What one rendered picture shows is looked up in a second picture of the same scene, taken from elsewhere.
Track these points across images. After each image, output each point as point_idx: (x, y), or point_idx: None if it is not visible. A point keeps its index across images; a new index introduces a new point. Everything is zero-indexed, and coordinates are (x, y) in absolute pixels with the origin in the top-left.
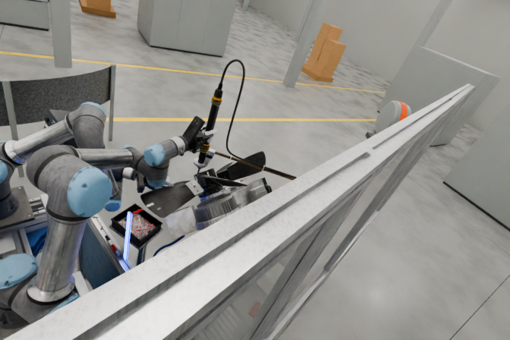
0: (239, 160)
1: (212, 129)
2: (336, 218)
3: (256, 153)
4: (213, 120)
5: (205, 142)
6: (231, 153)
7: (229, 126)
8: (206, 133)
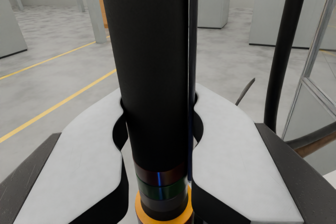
0: (314, 146)
1: (195, 91)
2: None
3: (245, 93)
4: None
5: (174, 208)
6: (289, 145)
7: None
8: (235, 176)
